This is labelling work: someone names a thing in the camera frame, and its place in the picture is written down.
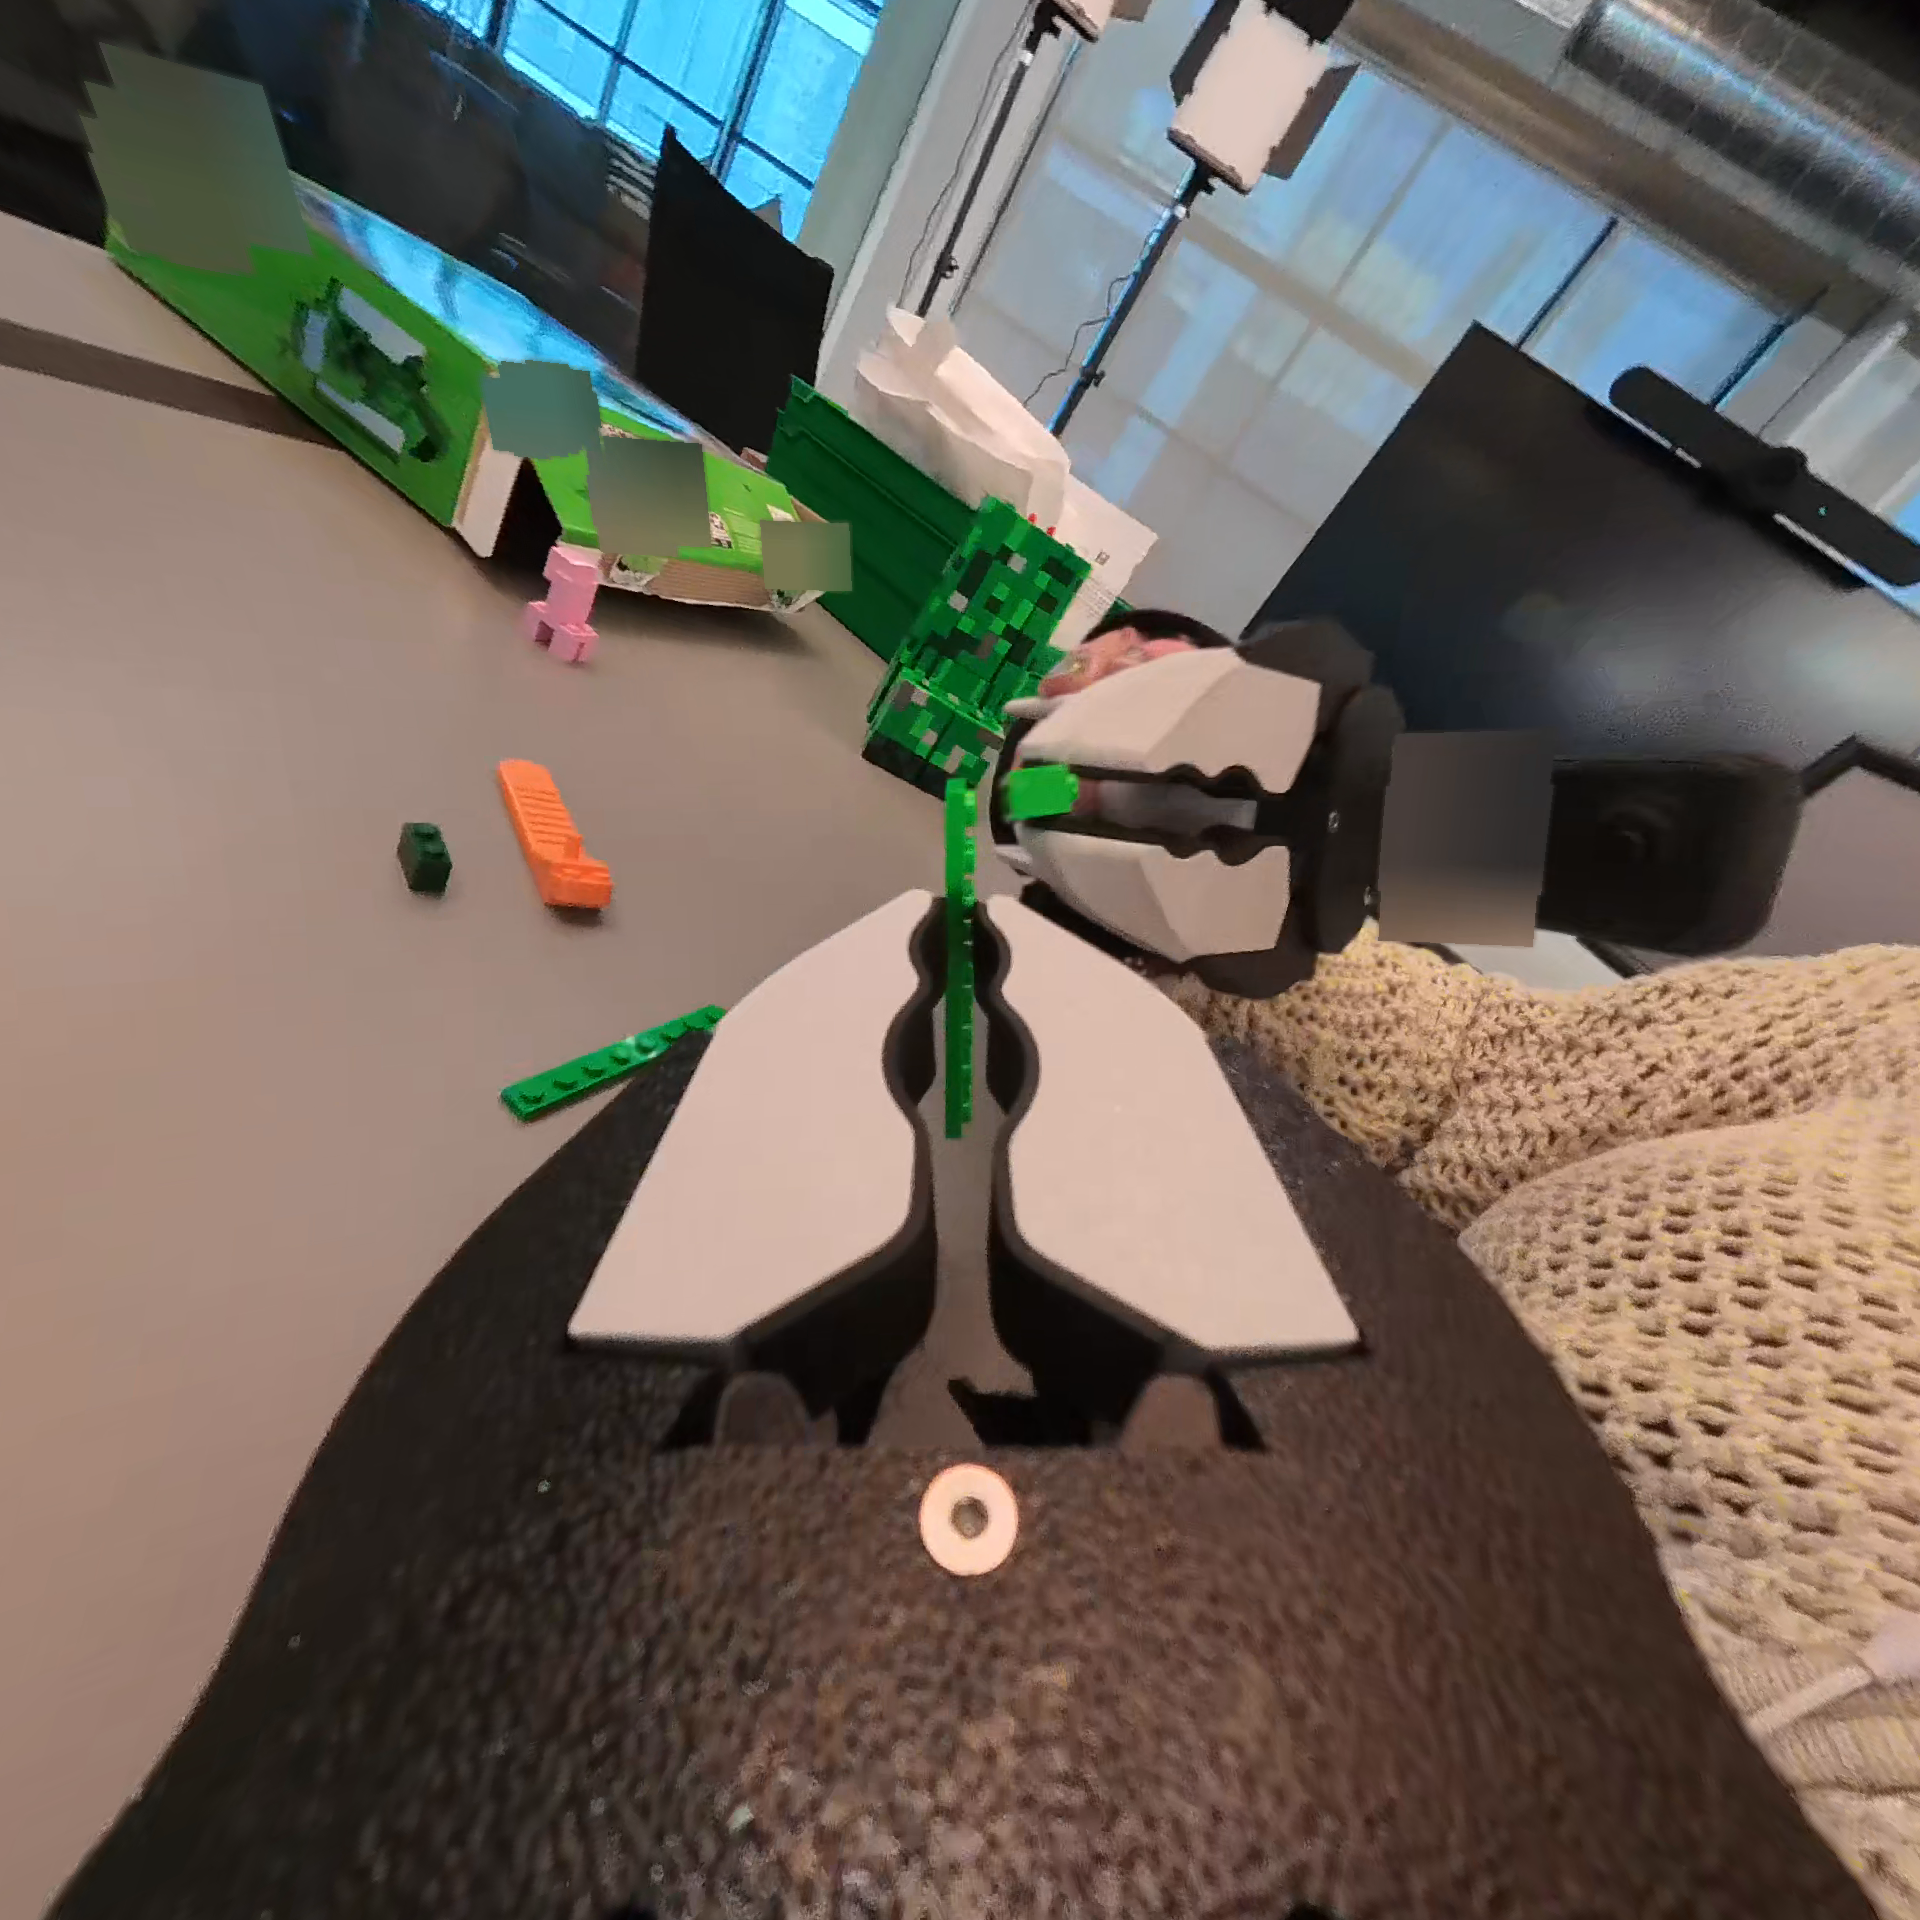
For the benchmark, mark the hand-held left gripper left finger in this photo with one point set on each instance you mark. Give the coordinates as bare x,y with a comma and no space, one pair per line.
765,1169

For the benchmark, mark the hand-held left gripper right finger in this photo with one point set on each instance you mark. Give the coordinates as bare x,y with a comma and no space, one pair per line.
1170,1186

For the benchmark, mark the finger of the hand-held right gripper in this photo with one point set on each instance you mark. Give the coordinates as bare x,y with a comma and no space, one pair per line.
1184,899
1184,713

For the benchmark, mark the small bright green lego brick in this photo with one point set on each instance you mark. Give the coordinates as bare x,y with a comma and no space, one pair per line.
1036,792

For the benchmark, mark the narrow green lego plate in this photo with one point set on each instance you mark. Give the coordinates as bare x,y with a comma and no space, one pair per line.
614,1062

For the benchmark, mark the wide green lego plate with holes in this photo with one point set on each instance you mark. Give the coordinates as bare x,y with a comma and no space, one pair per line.
961,977

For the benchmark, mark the small dark green grey brick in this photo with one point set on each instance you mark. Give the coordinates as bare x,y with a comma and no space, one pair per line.
426,858

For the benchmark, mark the green pixelated lego model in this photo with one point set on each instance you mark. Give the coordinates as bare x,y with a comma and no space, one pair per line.
975,629

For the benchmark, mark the pink lego pig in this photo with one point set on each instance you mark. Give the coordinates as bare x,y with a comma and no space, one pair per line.
565,600

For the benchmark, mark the green lego box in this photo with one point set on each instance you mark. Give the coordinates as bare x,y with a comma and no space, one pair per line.
255,313

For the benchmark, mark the person's right hand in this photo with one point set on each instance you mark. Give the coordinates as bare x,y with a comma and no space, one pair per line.
1125,657

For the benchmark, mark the large black monitor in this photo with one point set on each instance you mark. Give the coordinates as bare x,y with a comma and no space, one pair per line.
1575,571

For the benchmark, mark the white paper bags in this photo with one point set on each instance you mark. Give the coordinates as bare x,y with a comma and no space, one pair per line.
961,406

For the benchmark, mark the orange brick separator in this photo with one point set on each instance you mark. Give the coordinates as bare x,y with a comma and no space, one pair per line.
549,834

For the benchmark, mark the black webcam bar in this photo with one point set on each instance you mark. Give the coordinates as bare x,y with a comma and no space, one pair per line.
1754,464

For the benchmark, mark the cream knit sweater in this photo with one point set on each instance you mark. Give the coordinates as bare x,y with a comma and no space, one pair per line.
1724,1351

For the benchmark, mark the black flat panel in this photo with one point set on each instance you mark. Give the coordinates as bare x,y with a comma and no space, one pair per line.
728,302

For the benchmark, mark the studio light on stand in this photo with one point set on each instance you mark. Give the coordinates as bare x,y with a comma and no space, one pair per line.
1253,91

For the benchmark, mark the blue-lit window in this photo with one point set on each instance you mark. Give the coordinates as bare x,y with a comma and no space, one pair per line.
661,60

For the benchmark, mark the silver ventilation duct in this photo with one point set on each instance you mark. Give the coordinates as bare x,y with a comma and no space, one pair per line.
1724,91

